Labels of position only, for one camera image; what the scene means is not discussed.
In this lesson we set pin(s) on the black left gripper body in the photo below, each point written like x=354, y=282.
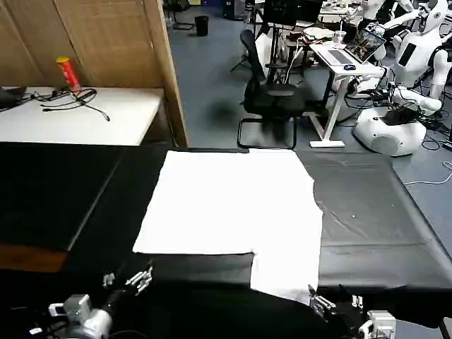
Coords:
x=118, y=300

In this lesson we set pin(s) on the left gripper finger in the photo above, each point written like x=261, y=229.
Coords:
x=138, y=279
x=109, y=279

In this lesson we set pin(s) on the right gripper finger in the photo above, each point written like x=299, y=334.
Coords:
x=357, y=301
x=320, y=300

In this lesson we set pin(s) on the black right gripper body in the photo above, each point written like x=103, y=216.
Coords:
x=344, y=319

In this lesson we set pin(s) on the white printed shirt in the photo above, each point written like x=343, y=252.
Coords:
x=229, y=201

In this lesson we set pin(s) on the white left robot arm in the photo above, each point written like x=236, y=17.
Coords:
x=88, y=318

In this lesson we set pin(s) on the black table cloth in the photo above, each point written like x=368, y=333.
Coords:
x=367, y=229

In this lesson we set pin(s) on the brown wooden board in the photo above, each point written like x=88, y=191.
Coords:
x=28, y=257

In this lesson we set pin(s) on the black side table cover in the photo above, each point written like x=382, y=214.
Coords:
x=53, y=190

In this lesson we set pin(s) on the white table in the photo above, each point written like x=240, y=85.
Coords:
x=70, y=123

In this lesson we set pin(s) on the black office chair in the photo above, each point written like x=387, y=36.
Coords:
x=275, y=99

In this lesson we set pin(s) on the black bag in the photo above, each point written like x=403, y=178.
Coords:
x=10, y=97

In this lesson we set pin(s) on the red snack can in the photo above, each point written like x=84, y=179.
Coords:
x=69, y=74

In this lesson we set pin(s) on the white standing desk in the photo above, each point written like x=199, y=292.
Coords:
x=335, y=70

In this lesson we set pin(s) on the blue computer mouse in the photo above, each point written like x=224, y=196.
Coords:
x=349, y=67

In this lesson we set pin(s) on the wooden folding screen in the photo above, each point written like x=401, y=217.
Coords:
x=113, y=42

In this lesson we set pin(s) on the open laptop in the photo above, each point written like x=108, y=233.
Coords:
x=365, y=44

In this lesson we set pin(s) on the black trash bin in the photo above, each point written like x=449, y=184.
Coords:
x=201, y=25

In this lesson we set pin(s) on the cup with straw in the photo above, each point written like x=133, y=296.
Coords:
x=340, y=37

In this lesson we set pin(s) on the stack of folded cloths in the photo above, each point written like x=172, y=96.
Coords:
x=318, y=32

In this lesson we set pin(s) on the black monitor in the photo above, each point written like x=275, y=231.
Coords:
x=293, y=10

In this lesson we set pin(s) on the white headless humanoid robot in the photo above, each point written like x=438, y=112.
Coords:
x=374, y=7

